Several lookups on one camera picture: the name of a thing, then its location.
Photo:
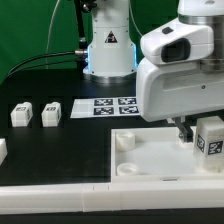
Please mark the white left barrier block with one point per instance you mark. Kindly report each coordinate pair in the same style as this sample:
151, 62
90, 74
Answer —
3, 150

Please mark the white front barrier wall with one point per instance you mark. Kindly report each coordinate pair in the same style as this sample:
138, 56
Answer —
111, 197

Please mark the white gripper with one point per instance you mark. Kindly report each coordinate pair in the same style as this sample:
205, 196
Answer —
177, 90

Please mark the white square tabletop tray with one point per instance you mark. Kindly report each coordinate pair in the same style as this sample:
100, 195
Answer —
154, 154

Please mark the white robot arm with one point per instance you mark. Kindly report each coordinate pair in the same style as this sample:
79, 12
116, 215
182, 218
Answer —
196, 35

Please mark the white sheet with tags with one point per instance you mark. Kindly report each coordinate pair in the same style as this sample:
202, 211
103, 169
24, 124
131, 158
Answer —
104, 107

